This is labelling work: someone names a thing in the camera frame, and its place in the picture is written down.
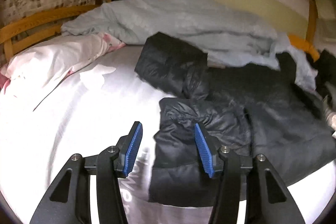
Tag orange cushion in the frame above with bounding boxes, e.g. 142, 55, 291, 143
288, 34, 319, 61

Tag white pink pillow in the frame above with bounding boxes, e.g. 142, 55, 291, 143
1, 32, 125, 110

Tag black puffer jacket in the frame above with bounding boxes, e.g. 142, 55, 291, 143
135, 32, 335, 207

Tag light blue duvet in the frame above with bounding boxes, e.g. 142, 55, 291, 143
62, 0, 317, 91

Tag white bed sheet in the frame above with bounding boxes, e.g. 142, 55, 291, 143
0, 45, 336, 224

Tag dark clothes pile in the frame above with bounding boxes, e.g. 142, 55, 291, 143
314, 50, 336, 98

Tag wooden bed frame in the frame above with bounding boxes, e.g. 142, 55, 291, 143
0, 0, 320, 62

